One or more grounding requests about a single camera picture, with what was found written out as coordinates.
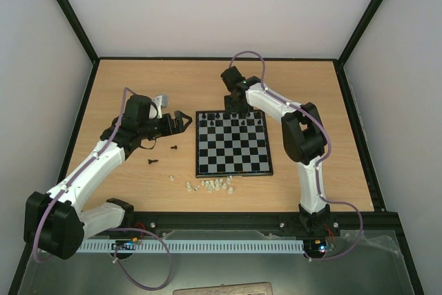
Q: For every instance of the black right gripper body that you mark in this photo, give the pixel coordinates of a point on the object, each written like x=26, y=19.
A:
x=233, y=104

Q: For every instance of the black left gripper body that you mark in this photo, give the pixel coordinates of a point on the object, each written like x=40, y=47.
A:
x=164, y=130

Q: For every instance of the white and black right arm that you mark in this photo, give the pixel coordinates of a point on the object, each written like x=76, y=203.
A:
x=302, y=135

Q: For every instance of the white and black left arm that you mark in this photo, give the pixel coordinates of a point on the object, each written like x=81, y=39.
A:
x=55, y=221

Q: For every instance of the white chess pieces cluster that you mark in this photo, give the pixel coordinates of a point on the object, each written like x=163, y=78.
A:
x=217, y=184

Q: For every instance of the small circuit board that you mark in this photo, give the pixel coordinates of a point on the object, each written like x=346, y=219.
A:
x=324, y=245

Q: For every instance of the black and grey chessboard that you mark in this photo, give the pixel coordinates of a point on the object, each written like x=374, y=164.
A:
x=232, y=149

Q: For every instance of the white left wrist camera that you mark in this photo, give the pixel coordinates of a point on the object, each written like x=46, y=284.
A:
x=158, y=103

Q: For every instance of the light blue cable duct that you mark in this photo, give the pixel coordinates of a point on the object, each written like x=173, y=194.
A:
x=195, y=246

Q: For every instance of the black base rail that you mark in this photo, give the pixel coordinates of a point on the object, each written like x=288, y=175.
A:
x=280, y=224

